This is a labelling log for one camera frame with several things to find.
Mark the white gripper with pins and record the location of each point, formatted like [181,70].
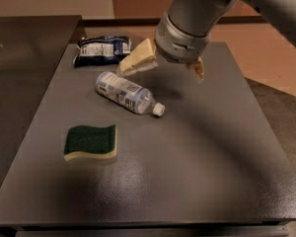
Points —
[178,43]

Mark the clear plastic water bottle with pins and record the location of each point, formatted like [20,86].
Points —
[128,94]

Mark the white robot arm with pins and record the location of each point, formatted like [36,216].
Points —
[281,14]

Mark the blue white snack bag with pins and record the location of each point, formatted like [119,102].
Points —
[103,50]

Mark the green yellow sponge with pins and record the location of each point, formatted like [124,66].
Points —
[91,142]

